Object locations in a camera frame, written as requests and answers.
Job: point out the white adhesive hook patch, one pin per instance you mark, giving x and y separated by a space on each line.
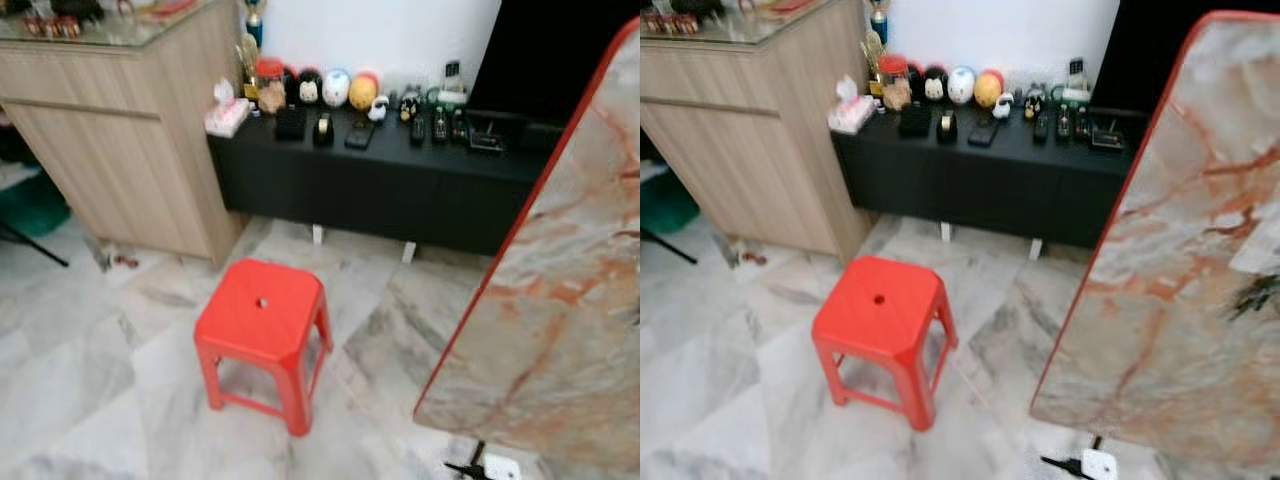
1258 255

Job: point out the black tripod leg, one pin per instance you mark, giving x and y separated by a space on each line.
668 247
35 243

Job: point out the green bag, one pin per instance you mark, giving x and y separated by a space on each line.
665 205
30 205

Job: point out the brown dumbbell dog toy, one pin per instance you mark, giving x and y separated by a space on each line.
754 258
125 261

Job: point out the light wood cabinet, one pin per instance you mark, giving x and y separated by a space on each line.
740 150
100 150

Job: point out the black flat tray device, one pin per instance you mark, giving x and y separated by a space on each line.
486 137
1109 135

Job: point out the black television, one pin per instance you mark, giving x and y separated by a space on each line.
1150 55
540 60

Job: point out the black remote control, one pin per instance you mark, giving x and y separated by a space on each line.
1041 128
459 124
440 125
1083 122
1064 123
417 130

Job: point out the green white holder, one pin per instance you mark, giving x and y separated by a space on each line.
451 95
1076 92

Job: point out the pink tissue pack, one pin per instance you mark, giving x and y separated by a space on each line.
227 112
851 110

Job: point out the red plastic stool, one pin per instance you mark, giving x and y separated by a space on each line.
260 310
880 320

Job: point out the black TV console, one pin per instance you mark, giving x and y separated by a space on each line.
380 190
1000 185

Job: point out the glass jar red lid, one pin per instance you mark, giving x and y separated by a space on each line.
270 95
894 92

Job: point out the small panda figurine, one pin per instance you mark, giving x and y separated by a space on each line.
377 108
1002 106

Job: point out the black smartphone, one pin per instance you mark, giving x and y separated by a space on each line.
984 133
360 135

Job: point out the yellow bear plush toy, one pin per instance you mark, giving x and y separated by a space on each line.
988 90
363 92

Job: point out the black tape dispenser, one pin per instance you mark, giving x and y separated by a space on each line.
947 127
323 130

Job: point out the black mouse plush toy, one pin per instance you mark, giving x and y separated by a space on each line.
309 88
934 86

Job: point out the white round plush toy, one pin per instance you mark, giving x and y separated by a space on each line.
336 88
961 86

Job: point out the dark metal key bunch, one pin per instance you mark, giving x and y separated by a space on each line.
1260 298

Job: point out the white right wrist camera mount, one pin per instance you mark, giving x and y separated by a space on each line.
502 469
1100 466

